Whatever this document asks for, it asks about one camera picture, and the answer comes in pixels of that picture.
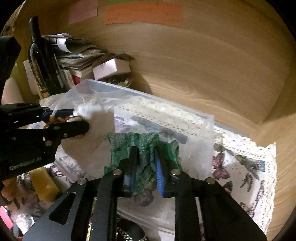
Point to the dark wine bottle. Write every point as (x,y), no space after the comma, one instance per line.
(43,62)

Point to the butterfly print lace tablecloth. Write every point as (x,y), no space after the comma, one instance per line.
(246,171)

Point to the green mesh cloth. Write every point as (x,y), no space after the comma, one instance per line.
(121,145)

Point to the white fluffy cloth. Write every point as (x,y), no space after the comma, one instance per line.
(92,151)

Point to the yellow sponge block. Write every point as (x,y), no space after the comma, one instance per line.
(44,186)

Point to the pink paper note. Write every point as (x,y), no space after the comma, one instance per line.
(82,10)

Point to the person's left hand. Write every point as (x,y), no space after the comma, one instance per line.
(10,190)

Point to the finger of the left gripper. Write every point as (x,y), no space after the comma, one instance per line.
(56,132)
(57,113)

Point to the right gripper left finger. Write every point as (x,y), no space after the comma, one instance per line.
(87,211)

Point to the small white cardboard box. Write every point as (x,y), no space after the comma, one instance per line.
(110,68)

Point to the clear plastic storage box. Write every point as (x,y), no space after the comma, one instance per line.
(138,112)

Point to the orange paper note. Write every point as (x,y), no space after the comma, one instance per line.
(150,12)

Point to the stack of papers and magazines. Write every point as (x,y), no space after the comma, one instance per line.
(75,56)

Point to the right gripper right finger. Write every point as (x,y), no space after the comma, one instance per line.
(203,208)

